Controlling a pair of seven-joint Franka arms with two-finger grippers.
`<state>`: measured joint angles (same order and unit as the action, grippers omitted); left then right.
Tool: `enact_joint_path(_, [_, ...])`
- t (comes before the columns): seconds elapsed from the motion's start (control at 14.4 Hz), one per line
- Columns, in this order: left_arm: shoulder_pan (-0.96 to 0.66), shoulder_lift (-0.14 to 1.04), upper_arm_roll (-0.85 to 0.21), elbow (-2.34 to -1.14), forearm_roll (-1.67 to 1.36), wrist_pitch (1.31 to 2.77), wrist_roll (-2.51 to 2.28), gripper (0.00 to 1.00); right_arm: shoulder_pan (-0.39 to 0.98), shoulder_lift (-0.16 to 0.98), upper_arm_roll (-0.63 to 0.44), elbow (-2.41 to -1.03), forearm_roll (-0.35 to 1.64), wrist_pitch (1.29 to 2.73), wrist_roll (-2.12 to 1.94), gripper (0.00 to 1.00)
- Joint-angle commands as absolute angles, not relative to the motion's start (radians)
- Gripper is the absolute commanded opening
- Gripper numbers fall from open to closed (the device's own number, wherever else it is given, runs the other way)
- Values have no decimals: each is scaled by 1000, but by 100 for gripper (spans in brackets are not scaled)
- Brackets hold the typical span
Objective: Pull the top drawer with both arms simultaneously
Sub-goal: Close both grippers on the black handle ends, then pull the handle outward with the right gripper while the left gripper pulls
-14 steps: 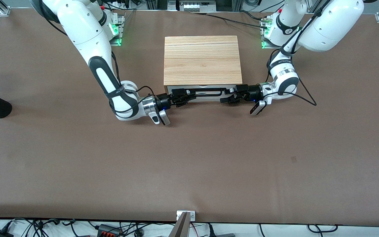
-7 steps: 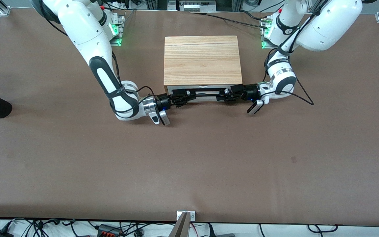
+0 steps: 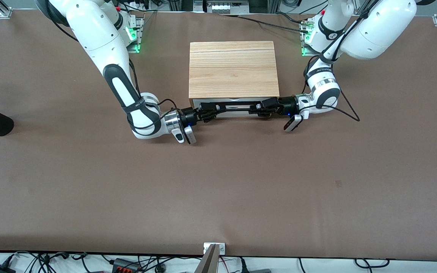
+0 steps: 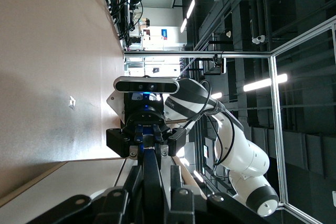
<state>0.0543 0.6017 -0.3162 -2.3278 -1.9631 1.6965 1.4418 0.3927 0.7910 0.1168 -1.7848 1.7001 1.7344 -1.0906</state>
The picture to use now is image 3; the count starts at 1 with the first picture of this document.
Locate black metal drawer handle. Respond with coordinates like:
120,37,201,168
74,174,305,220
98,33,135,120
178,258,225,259
218,102,264,113

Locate light wooden drawer cabinet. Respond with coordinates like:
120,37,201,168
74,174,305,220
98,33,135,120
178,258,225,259
189,41,280,119

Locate white power strip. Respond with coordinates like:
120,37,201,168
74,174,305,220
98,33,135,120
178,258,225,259
206,0,250,15

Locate orange black connector block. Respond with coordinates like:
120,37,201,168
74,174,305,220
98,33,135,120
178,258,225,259
112,258,142,273

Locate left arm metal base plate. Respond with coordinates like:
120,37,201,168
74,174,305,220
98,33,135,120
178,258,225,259
301,30,319,56

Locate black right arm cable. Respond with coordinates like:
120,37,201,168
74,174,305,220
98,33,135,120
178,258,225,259
127,59,181,131

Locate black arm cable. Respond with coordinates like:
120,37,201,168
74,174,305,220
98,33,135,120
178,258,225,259
298,0,379,122
127,59,181,131

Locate long black table cable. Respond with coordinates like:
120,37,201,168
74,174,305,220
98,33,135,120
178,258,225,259
237,14,312,34

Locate short black table cable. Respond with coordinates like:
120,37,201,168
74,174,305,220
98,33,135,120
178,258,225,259
275,11,304,24

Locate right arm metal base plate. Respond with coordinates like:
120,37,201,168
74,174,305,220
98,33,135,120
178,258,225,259
126,15,145,53

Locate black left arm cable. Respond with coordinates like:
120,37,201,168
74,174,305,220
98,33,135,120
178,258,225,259
298,0,379,122

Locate small metal edge bracket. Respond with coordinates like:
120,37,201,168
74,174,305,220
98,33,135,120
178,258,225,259
203,243,226,255

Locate grey camera mount beam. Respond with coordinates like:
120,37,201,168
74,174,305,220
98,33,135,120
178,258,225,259
194,244,219,273

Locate black looped floor cable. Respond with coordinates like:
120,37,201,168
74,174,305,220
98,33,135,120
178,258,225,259
355,259,390,268

